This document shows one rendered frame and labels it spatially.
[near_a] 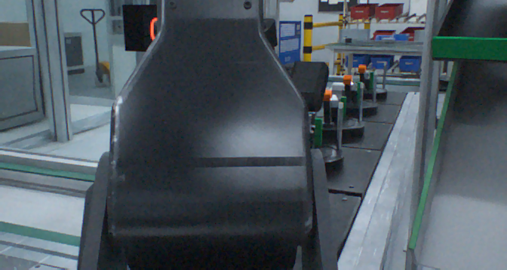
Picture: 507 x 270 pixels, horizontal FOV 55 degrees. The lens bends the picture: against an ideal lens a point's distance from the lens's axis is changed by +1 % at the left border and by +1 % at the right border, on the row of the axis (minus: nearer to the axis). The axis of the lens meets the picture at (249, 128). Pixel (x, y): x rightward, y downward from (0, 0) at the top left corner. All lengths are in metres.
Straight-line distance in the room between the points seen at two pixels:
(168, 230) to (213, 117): 0.04
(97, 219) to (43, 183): 0.79
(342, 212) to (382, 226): 0.05
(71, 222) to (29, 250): 0.18
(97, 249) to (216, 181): 0.04
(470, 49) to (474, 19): 0.08
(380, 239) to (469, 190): 0.14
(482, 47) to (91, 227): 0.38
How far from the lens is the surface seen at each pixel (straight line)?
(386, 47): 5.66
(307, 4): 11.92
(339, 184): 0.77
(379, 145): 1.00
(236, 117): 0.17
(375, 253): 0.60
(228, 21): 0.18
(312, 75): 0.54
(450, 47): 0.48
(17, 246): 0.67
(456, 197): 0.55
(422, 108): 0.60
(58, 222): 0.82
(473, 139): 0.58
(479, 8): 0.58
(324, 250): 0.17
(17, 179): 1.00
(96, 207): 0.18
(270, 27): 0.58
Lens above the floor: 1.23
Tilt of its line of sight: 14 degrees down
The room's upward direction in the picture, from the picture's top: straight up
